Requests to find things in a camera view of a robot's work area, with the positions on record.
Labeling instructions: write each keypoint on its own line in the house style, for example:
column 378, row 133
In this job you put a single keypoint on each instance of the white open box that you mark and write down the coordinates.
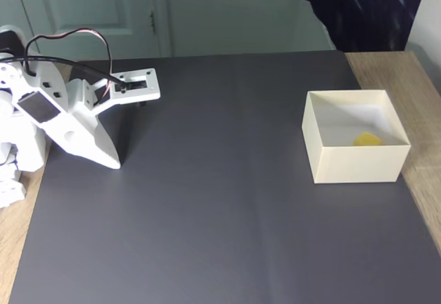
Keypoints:
column 358, row 164

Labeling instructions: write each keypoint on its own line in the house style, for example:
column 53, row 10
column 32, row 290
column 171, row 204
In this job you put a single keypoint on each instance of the dark hanging garment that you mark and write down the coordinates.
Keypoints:
column 361, row 7

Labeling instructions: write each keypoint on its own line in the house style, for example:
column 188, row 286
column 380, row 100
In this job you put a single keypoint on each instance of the dark grey table mat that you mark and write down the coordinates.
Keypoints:
column 206, row 214

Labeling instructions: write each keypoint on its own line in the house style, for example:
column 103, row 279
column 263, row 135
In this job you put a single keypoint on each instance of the yellow cube block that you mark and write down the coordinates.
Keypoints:
column 368, row 140

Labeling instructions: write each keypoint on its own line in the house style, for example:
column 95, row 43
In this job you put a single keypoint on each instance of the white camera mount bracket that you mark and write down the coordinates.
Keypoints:
column 153, row 87

